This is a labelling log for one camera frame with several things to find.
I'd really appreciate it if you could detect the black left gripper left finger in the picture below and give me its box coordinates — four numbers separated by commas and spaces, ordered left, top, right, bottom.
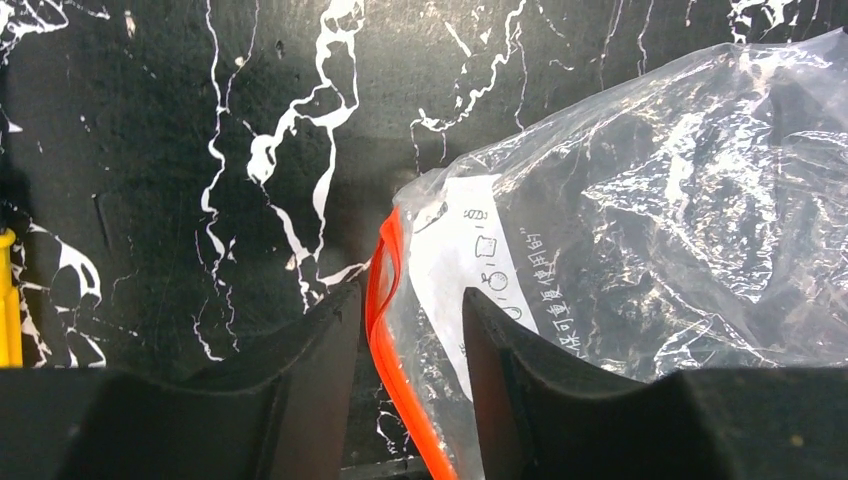
58, 283, 362, 479

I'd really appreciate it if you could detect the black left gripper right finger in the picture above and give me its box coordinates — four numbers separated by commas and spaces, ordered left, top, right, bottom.
463, 288, 847, 479

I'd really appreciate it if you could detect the clear zip bag orange zipper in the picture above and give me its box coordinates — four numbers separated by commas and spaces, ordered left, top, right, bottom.
365, 29, 847, 479

